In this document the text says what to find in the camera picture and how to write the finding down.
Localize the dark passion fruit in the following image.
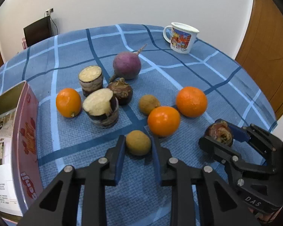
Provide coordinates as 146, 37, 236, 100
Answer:
107, 78, 133, 106
205, 120, 234, 147

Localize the orange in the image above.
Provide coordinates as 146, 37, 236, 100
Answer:
147, 106, 180, 137
176, 86, 208, 118
55, 88, 81, 118

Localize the brown kiwi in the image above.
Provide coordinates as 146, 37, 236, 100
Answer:
138, 94, 160, 116
126, 130, 151, 156

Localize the cut eggplant piece front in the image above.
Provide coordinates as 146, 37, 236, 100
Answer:
82, 88, 119, 129

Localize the cut eggplant piece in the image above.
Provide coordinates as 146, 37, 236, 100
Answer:
82, 88, 119, 129
78, 65, 104, 97

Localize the cut eggplant piece back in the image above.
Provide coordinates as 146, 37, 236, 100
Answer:
78, 65, 104, 97

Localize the purple round radish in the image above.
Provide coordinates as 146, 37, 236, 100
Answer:
109, 44, 147, 82

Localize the pink tin box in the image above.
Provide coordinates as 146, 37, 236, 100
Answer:
0, 81, 43, 219

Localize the brown wooden door right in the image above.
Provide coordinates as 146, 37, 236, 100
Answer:
236, 0, 283, 119

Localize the white printed mug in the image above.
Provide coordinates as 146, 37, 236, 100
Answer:
162, 22, 199, 54

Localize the black television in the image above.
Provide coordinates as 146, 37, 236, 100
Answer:
23, 16, 53, 47

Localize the wall socket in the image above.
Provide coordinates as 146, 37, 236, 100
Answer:
45, 8, 54, 16

